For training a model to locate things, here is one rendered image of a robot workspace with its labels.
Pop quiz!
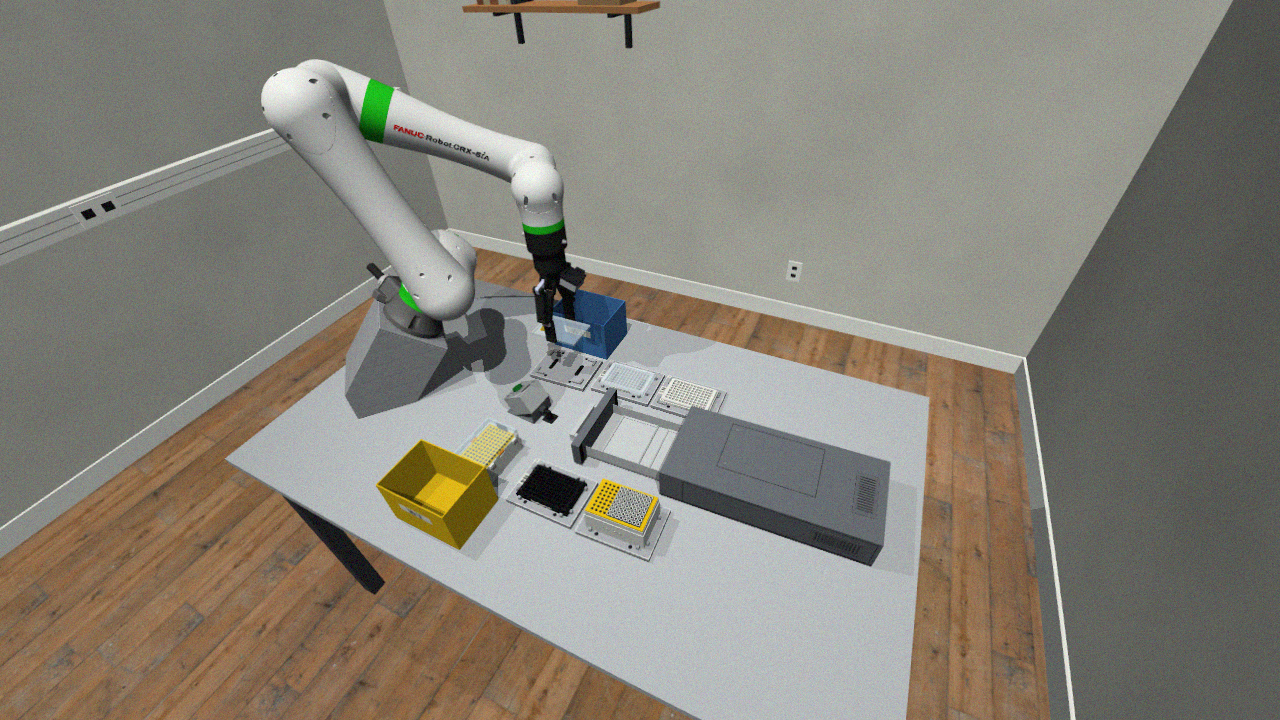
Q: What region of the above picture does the blue bin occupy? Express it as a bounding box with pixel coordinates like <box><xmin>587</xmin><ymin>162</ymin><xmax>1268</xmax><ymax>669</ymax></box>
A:
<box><xmin>553</xmin><ymin>290</ymin><xmax>627</xmax><ymax>360</ymax></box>

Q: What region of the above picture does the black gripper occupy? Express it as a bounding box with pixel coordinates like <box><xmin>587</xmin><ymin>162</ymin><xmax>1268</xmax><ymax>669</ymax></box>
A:
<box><xmin>532</xmin><ymin>250</ymin><xmax>576</xmax><ymax>343</ymax></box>

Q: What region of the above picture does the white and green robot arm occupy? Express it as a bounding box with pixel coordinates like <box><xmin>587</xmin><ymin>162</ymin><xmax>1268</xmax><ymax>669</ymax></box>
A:
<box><xmin>261</xmin><ymin>59</ymin><xmax>567</xmax><ymax>340</ymax></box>

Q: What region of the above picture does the yellow waste bin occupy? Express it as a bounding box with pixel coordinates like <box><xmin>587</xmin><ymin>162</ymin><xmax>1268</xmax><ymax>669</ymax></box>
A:
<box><xmin>376</xmin><ymin>439</ymin><xmax>498</xmax><ymax>550</ymax></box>

